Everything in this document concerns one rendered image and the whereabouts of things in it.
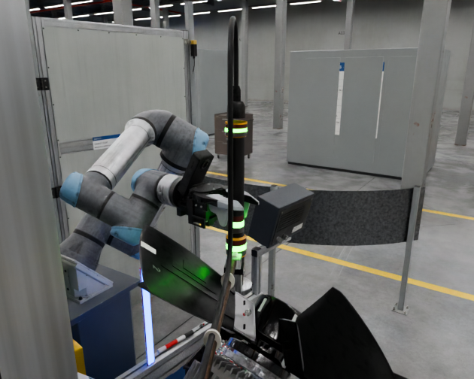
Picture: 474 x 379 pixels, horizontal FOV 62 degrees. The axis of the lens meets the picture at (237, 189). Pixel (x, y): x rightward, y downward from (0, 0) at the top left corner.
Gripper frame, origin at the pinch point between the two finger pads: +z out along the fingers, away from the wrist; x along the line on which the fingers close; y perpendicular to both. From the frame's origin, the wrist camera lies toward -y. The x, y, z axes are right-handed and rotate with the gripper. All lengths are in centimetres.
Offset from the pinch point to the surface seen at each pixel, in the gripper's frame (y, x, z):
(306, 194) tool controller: 23, -78, -33
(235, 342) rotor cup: 26.9, 7.8, 3.8
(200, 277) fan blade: 12.4, 12.2, -1.0
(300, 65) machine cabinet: -39, -563, -348
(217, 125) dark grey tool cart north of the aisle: 73, -507, -498
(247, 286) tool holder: 19.7, -0.9, -0.2
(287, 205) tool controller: 24, -63, -32
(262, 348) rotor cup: 27.8, 4.8, 8.3
